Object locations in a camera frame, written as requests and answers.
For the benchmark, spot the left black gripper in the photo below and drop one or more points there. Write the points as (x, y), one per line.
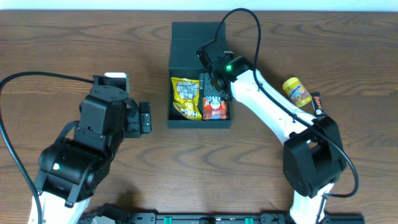
(144, 118)

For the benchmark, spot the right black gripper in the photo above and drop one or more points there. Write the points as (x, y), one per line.
(210, 86)

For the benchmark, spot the yellow Hacks candy bag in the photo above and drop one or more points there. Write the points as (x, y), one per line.
(186, 97)

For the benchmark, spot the red Hello Panda box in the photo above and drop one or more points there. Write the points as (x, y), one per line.
(214, 108)

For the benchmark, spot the black gift box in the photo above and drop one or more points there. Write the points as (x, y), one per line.
(186, 39)

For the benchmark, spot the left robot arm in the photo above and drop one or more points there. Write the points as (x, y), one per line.
(80, 158)

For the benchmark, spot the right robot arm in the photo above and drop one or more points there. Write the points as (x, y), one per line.
(312, 162)

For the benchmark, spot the yellow Mentos gum bottle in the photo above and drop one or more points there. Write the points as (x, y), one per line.
(296, 92)

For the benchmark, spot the black Mars chocolate bar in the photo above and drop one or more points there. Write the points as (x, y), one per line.
(317, 105)

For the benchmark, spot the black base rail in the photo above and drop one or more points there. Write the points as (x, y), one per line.
(109, 214)

